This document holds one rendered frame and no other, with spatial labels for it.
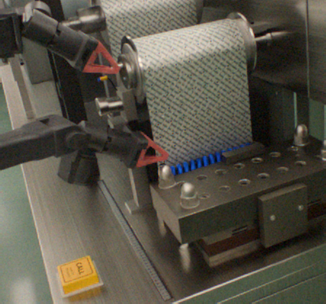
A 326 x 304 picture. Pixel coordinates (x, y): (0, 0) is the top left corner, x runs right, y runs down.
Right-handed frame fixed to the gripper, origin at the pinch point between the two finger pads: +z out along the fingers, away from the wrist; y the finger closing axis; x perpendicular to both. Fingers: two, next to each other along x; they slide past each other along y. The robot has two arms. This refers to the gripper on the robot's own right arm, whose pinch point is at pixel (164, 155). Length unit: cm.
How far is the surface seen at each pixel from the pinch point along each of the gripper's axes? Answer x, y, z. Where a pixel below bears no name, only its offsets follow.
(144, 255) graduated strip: -19.5, 9.8, -0.9
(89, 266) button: -23.3, 10.4, -12.0
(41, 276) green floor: -111, -121, 21
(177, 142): 3.8, 0.3, 1.9
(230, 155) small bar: 5.3, 6.1, 12.0
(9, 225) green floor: -117, -184, 10
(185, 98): 13.4, 0.3, -0.2
